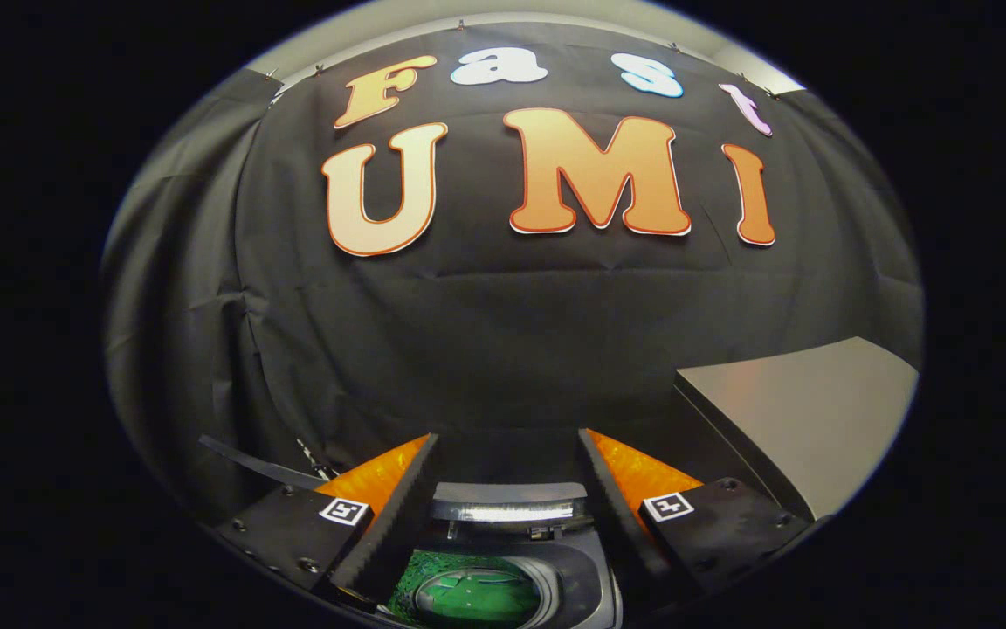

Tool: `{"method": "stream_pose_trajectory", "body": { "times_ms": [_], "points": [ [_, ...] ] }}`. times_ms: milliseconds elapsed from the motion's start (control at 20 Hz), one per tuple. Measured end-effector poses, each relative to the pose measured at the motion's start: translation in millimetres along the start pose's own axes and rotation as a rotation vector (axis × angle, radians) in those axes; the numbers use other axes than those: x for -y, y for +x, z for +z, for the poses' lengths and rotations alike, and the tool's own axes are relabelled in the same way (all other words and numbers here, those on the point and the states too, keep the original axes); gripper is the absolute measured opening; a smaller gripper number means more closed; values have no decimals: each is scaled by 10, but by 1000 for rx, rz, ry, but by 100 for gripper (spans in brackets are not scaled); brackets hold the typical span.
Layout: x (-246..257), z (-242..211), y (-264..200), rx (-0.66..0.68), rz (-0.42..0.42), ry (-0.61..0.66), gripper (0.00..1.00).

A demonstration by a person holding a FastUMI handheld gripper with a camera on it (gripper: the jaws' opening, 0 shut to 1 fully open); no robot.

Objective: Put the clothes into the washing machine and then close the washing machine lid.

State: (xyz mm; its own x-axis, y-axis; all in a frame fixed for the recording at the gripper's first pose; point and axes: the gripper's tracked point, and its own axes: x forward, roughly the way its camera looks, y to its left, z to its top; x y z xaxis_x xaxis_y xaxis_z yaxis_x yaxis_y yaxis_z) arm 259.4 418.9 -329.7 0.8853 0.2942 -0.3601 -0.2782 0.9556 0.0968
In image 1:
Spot green polo shirt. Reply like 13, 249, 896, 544
389, 550, 548, 626

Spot black backdrop cloth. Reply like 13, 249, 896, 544
232, 22, 827, 490

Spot thin metal rod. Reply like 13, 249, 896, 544
296, 439, 338, 481

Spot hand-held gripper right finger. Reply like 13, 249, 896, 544
577, 428, 811, 612

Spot dark grey washing machine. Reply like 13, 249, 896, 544
337, 482, 626, 629

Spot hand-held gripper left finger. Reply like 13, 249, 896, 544
210, 433, 441, 608

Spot dark flat bar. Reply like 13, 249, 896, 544
199, 435, 329, 490

